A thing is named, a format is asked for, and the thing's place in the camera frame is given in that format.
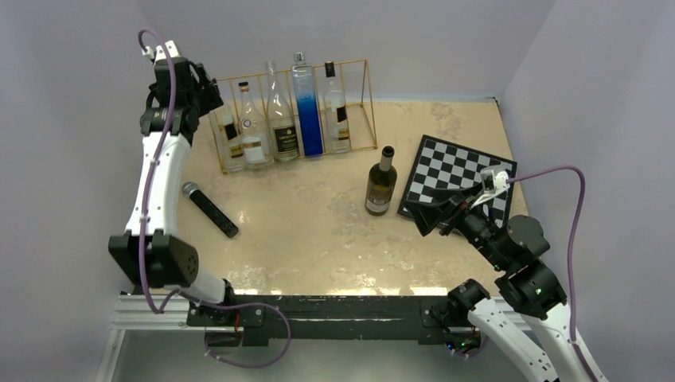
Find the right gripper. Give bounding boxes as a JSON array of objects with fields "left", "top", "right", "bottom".
[{"left": 402, "top": 179, "right": 509, "bottom": 268}]

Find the black white chessboard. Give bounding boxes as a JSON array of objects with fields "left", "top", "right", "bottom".
[{"left": 397, "top": 134, "right": 517, "bottom": 219}]

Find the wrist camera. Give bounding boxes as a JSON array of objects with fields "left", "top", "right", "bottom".
[
  {"left": 470, "top": 166, "right": 510, "bottom": 209},
  {"left": 153, "top": 40, "right": 181, "bottom": 65}
]

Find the dark green wine bottle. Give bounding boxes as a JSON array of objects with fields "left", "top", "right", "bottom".
[{"left": 365, "top": 146, "right": 397, "bottom": 216}]

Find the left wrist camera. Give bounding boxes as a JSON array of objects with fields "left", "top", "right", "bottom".
[{"left": 153, "top": 40, "right": 181, "bottom": 65}]

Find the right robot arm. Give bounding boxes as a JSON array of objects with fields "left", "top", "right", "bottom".
[{"left": 404, "top": 187, "right": 607, "bottom": 381}]

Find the clear bottle black gold label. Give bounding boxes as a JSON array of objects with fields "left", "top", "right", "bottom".
[{"left": 209, "top": 103, "right": 246, "bottom": 173}]

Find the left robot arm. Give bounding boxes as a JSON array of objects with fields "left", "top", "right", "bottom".
[{"left": 108, "top": 57, "right": 237, "bottom": 325}]

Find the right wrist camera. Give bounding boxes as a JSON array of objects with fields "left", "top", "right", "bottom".
[{"left": 470, "top": 166, "right": 510, "bottom": 209}]

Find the clear bottle dark label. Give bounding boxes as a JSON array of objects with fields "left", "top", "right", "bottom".
[{"left": 265, "top": 61, "right": 299, "bottom": 162}]

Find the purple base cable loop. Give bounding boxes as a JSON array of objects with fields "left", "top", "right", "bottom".
[{"left": 204, "top": 306, "right": 292, "bottom": 369}]

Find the black microphone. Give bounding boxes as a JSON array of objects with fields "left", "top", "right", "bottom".
[{"left": 181, "top": 181, "right": 240, "bottom": 239}]

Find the clear bottle gold white label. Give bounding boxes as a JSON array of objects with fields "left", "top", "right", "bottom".
[{"left": 238, "top": 81, "right": 273, "bottom": 169}]

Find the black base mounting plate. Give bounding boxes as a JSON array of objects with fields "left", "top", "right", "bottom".
[{"left": 186, "top": 295, "right": 485, "bottom": 353}]

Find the gold wire wine rack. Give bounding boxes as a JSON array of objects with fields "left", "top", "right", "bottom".
[{"left": 212, "top": 59, "right": 378, "bottom": 174}]

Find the tall blue gradient bottle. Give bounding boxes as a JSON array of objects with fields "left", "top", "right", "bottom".
[{"left": 291, "top": 52, "right": 323, "bottom": 157}]

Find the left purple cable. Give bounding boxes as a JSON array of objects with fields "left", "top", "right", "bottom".
[{"left": 137, "top": 29, "right": 233, "bottom": 315}]

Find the clear bottle black cap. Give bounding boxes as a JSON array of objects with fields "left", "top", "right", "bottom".
[{"left": 323, "top": 61, "right": 351, "bottom": 154}]

